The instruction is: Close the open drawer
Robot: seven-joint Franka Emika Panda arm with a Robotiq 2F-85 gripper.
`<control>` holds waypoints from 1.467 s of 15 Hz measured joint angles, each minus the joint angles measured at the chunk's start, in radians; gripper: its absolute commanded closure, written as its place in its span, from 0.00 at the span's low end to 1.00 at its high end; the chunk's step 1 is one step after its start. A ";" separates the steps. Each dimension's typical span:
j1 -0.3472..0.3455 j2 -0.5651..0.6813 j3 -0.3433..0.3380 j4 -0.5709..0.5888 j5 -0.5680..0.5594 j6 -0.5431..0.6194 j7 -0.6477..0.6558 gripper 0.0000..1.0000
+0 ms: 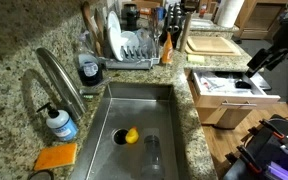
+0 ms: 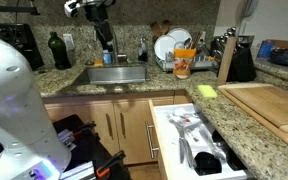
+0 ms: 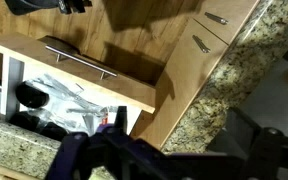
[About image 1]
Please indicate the black knife block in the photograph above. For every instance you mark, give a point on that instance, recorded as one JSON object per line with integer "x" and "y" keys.
{"x": 173, "y": 23}

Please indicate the grey dish drying rack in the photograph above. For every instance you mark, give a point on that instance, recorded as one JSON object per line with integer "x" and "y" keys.
{"x": 134, "y": 58}

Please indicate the large wooden cutting board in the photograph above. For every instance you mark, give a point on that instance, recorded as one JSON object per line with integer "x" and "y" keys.
{"x": 210, "y": 46}

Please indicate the wooden cooking spoon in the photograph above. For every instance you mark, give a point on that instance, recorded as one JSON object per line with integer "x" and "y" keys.
{"x": 99, "y": 25}
{"x": 89, "y": 23}

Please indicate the pale yellow sponge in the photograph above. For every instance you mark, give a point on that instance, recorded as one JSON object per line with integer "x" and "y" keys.
{"x": 196, "y": 59}

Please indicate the white drawer organizer tray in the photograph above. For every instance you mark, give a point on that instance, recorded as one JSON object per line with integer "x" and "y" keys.
{"x": 224, "y": 85}

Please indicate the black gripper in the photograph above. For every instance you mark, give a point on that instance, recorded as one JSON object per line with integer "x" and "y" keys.
{"x": 279, "y": 55}

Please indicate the clear drinking glass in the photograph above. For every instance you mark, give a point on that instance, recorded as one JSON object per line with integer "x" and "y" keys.
{"x": 154, "y": 26}

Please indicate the yellow rubber duck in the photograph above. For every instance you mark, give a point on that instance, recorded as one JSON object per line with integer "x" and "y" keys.
{"x": 132, "y": 135}

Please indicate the large white plate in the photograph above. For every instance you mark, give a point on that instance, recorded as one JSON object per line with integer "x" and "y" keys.
{"x": 114, "y": 36}

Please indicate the clear plastic utensil packet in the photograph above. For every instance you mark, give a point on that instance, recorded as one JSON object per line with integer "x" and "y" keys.
{"x": 210, "y": 83}

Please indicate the blue label soap pump bottle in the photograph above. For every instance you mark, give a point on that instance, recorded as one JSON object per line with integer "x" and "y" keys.
{"x": 62, "y": 125}

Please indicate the wooden base cabinet front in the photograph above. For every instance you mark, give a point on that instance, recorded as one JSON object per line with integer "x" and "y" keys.
{"x": 209, "y": 115}

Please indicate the stainless steel sink basin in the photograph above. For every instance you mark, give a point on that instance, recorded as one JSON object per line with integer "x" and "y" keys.
{"x": 134, "y": 133}

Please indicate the upright wooden board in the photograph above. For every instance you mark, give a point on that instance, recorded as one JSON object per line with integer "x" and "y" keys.
{"x": 185, "y": 31}

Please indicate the dark blue dish soap bottle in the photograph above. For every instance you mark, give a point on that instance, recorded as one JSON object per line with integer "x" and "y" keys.
{"x": 89, "y": 68}

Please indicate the orange black bar clamp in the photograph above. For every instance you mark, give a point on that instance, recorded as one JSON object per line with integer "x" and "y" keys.
{"x": 272, "y": 130}
{"x": 249, "y": 159}

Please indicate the small white bowl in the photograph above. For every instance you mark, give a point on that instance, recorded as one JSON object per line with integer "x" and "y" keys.
{"x": 130, "y": 39}

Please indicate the light wooden kitchen drawer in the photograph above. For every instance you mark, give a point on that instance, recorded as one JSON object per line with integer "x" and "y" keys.
{"x": 237, "y": 100}

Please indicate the black robot cart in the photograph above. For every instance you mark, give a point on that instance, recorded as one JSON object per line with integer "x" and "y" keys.
{"x": 267, "y": 150}

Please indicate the white paper towel roll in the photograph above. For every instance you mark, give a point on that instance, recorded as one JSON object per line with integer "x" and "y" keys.
{"x": 230, "y": 12}

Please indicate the orange cleaner spray bottle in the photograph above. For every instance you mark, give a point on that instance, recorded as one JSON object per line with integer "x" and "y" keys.
{"x": 167, "y": 50}

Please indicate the brown wooden side cabinet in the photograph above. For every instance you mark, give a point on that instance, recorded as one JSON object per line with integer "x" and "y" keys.
{"x": 260, "y": 20}

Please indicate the black jar with lid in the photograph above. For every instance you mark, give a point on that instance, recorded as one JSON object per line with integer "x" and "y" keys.
{"x": 130, "y": 15}

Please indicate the curved steel kitchen faucet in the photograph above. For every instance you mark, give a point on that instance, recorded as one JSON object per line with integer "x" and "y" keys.
{"x": 62, "y": 83}

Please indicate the black round measuring scoop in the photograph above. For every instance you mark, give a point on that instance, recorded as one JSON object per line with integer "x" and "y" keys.
{"x": 243, "y": 84}

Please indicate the orange flat sponge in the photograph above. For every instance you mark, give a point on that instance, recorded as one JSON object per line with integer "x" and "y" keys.
{"x": 55, "y": 156}

